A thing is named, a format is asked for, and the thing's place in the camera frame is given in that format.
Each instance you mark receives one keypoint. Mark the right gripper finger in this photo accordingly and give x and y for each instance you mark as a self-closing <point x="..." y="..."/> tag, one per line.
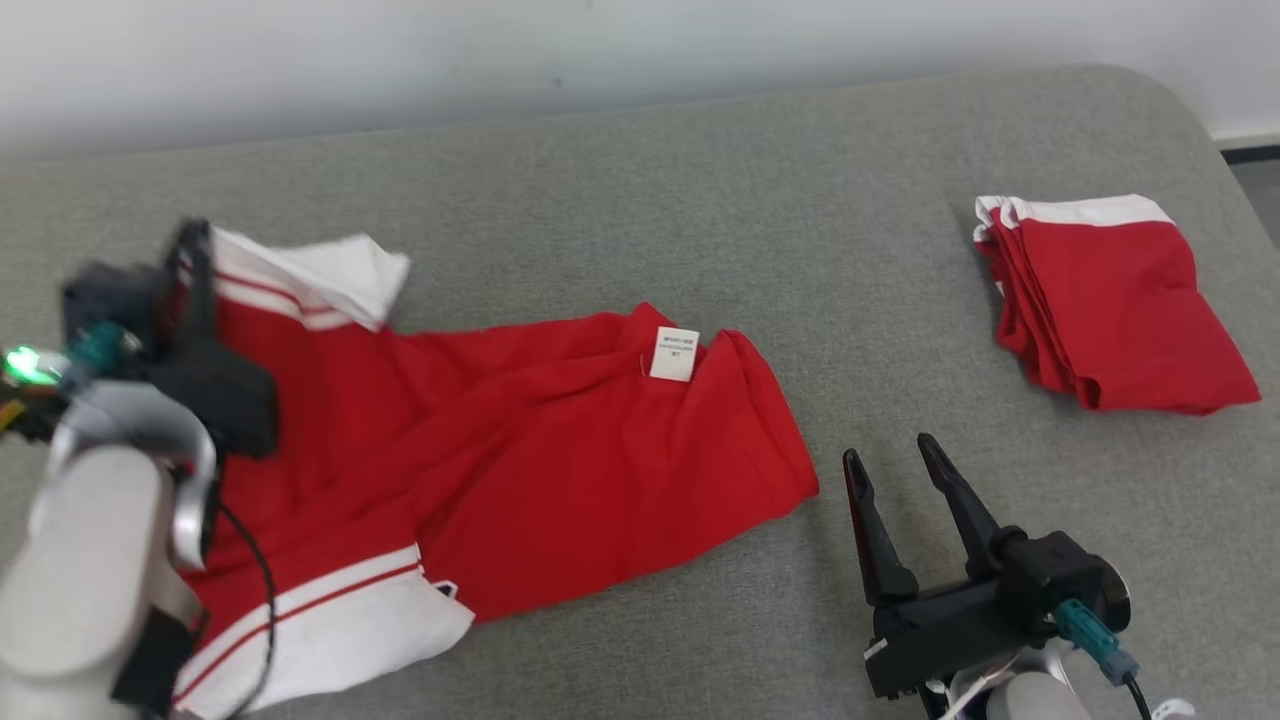
<point x="878" y="530"/>
<point x="965" y="505"/>

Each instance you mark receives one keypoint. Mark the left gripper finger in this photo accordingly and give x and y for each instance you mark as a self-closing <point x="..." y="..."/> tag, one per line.
<point x="195" y="290"/>

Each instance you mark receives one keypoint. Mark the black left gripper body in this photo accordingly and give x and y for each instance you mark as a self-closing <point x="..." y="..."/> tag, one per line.
<point x="225" y="400"/>

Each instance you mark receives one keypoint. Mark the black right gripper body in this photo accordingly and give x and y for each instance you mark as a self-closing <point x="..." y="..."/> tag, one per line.
<point x="950" y="630"/>

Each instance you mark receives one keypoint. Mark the red shirt with white sleeves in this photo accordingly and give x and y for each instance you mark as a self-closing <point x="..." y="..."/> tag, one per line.
<point x="520" y="450"/>

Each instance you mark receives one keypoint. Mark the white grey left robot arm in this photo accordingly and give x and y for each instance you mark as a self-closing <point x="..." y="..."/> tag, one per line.
<point x="80" y="560"/>

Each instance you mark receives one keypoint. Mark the folded red garment white band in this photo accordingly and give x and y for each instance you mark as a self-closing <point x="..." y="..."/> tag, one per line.
<point x="1110" y="310"/>

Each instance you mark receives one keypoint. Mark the grey fabric sofa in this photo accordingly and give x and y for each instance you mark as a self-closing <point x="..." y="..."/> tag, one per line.
<point x="640" y="200"/>

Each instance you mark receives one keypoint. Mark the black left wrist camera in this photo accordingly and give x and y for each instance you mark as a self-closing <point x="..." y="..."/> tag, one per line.
<point x="115" y="300"/>

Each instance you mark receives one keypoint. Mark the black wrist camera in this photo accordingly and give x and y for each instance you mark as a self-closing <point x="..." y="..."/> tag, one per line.
<point x="1065" y="580"/>
<point x="115" y="300"/>

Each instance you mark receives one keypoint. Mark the teal left camera connector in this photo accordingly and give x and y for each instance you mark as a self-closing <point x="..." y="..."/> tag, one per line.
<point x="100" y="350"/>

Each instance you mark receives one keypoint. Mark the teal camera connector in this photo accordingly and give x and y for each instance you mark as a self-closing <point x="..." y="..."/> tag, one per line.
<point x="1095" y="640"/>
<point x="100" y="350"/>

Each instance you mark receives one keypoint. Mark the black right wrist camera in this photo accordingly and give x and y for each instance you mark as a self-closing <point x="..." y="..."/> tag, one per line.
<point x="1065" y="580"/>

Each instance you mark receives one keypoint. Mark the teal right camera connector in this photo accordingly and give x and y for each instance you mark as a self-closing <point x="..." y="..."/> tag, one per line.
<point x="1095" y="640"/>

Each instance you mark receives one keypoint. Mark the white black wall baseboard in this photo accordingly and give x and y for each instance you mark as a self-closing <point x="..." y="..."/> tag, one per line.
<point x="1250" y="145"/>

